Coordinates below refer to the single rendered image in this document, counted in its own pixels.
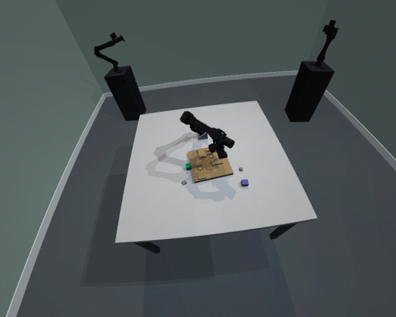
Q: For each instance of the tan puzzle board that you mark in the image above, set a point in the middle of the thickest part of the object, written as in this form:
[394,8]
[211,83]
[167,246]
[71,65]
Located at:
[212,168]

